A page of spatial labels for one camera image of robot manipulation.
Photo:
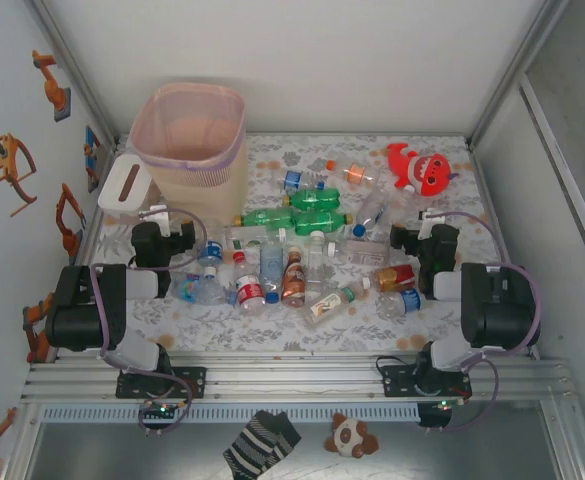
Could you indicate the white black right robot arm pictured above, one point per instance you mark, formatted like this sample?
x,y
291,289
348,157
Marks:
x,y
497,310

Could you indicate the brown white panda plush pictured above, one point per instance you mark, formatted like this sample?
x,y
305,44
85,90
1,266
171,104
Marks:
x,y
347,437

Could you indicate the small controller circuit board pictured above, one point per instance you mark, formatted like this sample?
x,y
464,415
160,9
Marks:
x,y
161,410
444,403

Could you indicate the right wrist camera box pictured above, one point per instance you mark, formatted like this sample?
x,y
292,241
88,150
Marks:
x,y
429,220

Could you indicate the bottle red gold label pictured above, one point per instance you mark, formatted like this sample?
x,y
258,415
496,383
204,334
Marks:
x,y
397,277

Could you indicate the clear bottle red label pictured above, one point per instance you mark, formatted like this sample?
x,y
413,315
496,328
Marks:
x,y
249,290

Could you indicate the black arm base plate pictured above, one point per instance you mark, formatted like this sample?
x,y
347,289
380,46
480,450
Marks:
x,y
194,380
394,380

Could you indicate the floral patterned tablecloth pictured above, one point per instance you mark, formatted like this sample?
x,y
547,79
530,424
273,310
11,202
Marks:
x,y
222,330

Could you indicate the white plastic tissue box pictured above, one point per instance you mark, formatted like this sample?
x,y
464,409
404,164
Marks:
x,y
117,185

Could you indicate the green soda bottle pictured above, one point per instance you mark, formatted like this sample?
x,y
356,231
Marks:
x,y
322,223
314,200
267,218

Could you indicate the clear bottle wide white cap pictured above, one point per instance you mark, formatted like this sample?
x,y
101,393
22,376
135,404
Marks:
x,y
316,257

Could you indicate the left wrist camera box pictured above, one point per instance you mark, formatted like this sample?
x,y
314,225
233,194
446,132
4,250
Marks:
x,y
154,216

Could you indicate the clear bottle orange label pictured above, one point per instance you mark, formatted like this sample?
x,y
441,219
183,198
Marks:
x,y
357,174

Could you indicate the blue orange wall sticker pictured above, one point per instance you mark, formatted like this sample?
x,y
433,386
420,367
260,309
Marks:
x,y
91,150

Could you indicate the clear cylindrical bottle white cap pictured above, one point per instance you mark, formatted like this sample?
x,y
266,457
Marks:
x,y
252,234

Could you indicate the clear bottle blue label white cap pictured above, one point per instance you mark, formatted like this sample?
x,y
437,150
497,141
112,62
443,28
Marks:
x,y
212,251

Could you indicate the beige ribbed bin pink liner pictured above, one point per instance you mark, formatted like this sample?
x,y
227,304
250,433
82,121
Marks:
x,y
212,190

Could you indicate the black white striped sock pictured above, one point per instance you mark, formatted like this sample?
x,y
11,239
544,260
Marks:
x,y
259,445

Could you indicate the clear bottle colourful label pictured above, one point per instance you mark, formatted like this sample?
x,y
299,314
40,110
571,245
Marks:
x,y
197,292

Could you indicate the aluminium enclosure frame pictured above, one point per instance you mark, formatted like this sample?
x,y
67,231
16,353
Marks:
x,y
297,380

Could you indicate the light blue square bottle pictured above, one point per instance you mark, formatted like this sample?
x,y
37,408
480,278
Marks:
x,y
271,265

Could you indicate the bottle pale pink label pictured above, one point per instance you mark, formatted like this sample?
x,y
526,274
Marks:
x,y
367,254

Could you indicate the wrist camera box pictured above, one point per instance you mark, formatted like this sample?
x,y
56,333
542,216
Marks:
x,y
154,216
429,220

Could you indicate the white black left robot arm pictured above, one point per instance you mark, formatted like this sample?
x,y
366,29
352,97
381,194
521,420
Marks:
x,y
82,310

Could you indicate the red shark plush toy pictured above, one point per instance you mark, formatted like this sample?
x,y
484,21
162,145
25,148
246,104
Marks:
x,y
432,172

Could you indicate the bottle beige label green cap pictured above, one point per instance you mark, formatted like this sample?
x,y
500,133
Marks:
x,y
324,307

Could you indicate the brown coffee drink bottle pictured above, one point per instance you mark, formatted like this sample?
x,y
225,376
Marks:
x,y
294,280

